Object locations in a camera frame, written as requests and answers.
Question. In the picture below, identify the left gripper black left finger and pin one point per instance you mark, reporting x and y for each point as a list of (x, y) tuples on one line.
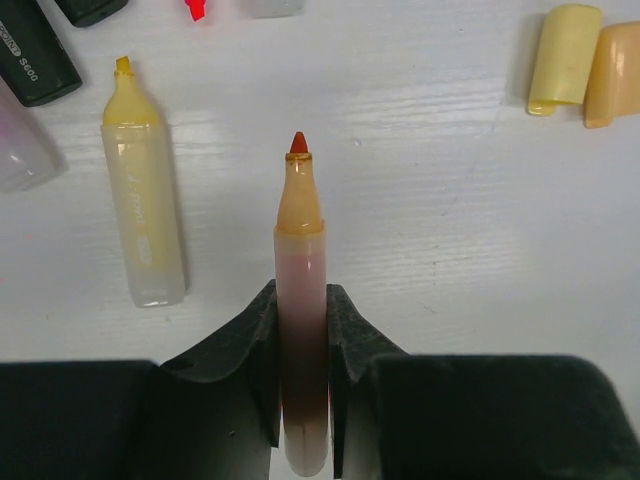
[(212, 412)]

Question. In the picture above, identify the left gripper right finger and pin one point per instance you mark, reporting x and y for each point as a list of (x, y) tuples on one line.
[(397, 415)]

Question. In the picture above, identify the pastel peach highlighter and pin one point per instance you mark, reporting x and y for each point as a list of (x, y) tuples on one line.
[(301, 295)]

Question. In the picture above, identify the pastel yellow highlighter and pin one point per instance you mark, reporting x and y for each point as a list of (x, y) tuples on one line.
[(140, 169)]

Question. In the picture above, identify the pastel pink highlighter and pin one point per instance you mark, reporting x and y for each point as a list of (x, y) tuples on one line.
[(29, 156)]

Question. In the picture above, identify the pastel peach pen cap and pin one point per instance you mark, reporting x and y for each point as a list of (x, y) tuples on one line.
[(613, 87)]

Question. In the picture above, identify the black highlighter blue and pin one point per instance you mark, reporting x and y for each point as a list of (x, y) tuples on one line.
[(34, 63)]

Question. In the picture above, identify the black highlighter pink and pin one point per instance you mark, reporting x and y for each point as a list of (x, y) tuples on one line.
[(197, 9)]

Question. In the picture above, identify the pastel yellow pen cap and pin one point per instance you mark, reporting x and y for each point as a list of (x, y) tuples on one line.
[(564, 58)]

